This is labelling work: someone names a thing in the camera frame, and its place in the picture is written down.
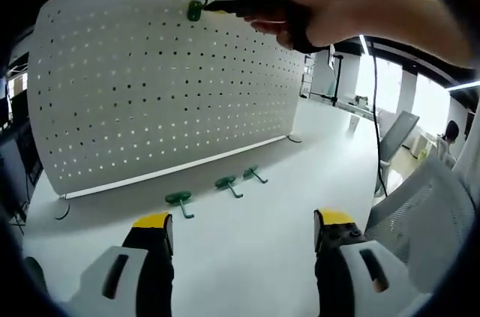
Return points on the person's white shirt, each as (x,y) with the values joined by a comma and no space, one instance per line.
(468,159)

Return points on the ceiling light strip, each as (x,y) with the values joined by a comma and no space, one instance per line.
(463,84)
(364,44)

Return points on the black tripod stand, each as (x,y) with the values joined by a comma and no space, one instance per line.
(338,81)

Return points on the green hook assembly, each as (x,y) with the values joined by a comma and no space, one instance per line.
(250,172)
(178,197)
(194,9)
(225,182)

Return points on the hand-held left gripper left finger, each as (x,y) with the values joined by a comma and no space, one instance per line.
(150,264)

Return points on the person's right hand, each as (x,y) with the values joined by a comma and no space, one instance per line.
(300,9)

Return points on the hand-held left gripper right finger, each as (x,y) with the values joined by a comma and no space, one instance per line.
(333,257)

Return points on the grey mesh office chair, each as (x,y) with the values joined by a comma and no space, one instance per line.
(420,212)

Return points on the white perforated mounting plate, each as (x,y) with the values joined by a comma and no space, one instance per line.
(150,88)

